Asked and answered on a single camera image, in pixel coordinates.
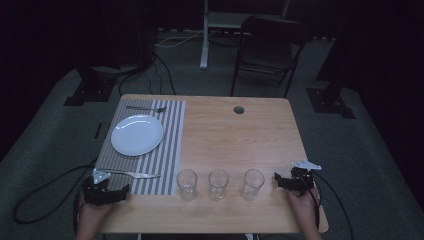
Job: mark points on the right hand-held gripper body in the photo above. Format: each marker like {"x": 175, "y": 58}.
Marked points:
{"x": 302, "y": 180}

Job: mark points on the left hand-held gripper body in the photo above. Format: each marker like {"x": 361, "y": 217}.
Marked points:
{"x": 96, "y": 193}

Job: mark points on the person's left hand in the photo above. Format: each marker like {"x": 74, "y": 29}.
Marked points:
{"x": 93, "y": 213}

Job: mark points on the person's right hand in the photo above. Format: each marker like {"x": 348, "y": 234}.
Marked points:
{"x": 303, "y": 208}

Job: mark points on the metal table knife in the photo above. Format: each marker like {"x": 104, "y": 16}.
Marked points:
{"x": 133, "y": 173}

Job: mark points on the clear drinking glass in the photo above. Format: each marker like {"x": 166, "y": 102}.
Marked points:
{"x": 187, "y": 185}
{"x": 218, "y": 184}
{"x": 252, "y": 184}

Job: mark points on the white round plate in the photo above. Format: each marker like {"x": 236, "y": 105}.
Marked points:
{"x": 137, "y": 135}

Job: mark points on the grey striped placemat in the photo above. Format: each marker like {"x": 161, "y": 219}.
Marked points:
{"x": 166, "y": 146}

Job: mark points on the small black floor strip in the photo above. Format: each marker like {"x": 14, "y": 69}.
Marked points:
{"x": 97, "y": 130}

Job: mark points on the metal fork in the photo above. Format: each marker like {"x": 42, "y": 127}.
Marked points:
{"x": 146, "y": 108}

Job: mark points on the black folding chair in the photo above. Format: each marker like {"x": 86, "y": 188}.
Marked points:
{"x": 266, "y": 50}

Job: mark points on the white metal stand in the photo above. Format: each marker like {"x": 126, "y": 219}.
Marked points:
{"x": 213, "y": 23}

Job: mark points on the black stand with base plate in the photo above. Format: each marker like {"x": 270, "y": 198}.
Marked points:
{"x": 330, "y": 100}
{"x": 91, "y": 90}

